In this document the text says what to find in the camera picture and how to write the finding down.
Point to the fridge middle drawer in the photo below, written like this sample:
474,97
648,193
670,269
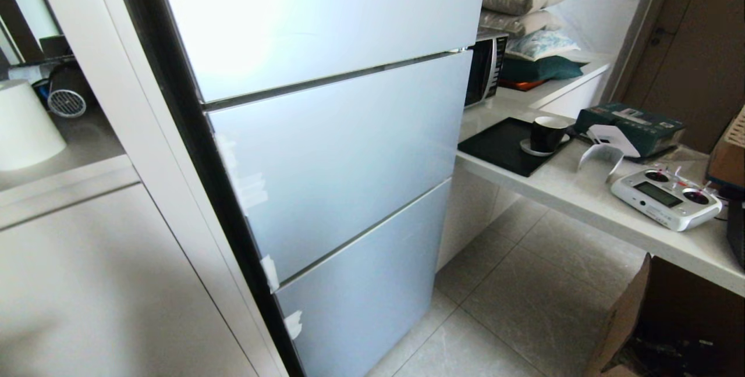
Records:
343,162

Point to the fridge drawer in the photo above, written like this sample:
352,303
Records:
361,307
343,162

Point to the fridge bottom drawer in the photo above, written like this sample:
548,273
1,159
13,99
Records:
361,307

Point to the fridge top door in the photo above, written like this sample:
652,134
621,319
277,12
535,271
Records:
314,10

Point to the black tray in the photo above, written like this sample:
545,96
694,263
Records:
500,145

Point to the white saucer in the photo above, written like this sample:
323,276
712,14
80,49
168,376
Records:
527,148

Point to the orange flat item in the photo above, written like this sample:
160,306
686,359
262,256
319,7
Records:
521,84

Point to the black mug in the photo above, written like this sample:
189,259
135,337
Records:
546,134

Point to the silver refrigerator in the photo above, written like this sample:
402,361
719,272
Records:
192,132

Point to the dark teal cushion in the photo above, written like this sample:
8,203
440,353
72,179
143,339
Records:
538,68

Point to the cream pillow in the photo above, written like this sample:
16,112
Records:
521,21

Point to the floral patterned pillow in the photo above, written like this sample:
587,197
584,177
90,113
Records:
541,44

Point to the white plastic device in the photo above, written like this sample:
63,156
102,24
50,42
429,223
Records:
608,143

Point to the dark green cardboard box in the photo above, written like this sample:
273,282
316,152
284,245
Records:
634,127

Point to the white cabinet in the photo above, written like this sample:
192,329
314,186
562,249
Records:
105,272

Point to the white remote controller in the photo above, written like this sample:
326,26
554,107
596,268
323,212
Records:
666,198

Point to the black hair dryer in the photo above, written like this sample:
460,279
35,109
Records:
67,93

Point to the open cardboard box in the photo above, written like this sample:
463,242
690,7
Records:
669,324

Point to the brown wooden door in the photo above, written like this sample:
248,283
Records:
698,45

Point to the white lamp shade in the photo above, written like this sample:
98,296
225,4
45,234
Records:
26,127

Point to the brown cardboard box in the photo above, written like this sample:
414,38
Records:
727,156

